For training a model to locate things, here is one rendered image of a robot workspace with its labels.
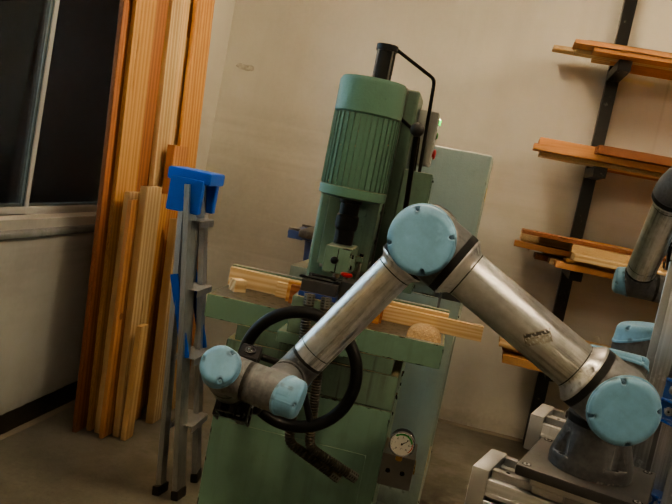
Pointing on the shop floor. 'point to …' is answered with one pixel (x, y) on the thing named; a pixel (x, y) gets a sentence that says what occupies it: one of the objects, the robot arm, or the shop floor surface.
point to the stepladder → (197, 228)
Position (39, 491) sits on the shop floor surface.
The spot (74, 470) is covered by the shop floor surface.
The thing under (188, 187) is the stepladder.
